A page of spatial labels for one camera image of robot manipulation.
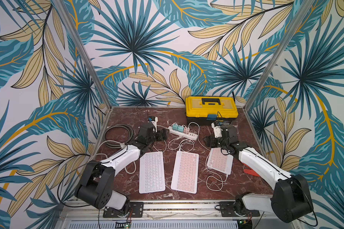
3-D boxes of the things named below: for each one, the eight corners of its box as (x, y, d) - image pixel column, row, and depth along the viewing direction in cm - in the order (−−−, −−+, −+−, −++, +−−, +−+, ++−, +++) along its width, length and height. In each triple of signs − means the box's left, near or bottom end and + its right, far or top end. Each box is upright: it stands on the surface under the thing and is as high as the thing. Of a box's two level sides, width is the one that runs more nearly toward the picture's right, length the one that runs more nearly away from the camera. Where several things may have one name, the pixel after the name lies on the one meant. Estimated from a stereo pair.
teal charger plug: (172, 131, 107) (172, 124, 101) (173, 128, 108) (173, 122, 102) (182, 135, 105) (182, 128, 99) (183, 132, 106) (184, 126, 100)
